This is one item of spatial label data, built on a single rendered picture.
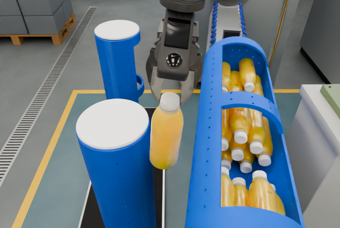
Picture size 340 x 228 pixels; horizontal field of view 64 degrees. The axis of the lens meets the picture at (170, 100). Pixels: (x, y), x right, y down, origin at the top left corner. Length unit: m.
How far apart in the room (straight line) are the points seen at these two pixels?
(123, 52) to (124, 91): 0.30
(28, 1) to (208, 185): 3.59
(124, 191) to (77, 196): 1.00
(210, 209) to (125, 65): 1.27
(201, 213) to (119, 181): 0.54
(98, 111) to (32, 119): 1.80
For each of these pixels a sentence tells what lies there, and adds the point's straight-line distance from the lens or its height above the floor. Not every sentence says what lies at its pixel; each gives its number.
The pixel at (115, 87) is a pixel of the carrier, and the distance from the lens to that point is 1.86.
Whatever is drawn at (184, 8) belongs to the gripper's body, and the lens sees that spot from 0.42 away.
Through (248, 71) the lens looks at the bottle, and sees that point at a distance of 1.19.
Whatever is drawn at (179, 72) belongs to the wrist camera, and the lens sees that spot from 0.39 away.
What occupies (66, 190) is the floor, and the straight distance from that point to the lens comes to 2.22.
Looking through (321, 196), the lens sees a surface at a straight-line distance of 1.19.
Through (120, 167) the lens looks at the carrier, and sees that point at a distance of 1.06.
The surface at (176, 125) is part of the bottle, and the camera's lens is 0.55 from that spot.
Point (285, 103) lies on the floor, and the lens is 2.99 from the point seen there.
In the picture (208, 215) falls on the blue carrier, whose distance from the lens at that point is 0.64.
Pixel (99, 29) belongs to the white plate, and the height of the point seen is 1.04.
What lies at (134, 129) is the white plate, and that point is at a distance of 1.03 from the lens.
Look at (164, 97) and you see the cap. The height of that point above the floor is 1.43.
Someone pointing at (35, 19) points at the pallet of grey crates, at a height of 0.35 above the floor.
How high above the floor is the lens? 1.76
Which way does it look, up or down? 39 degrees down
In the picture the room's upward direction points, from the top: straight up
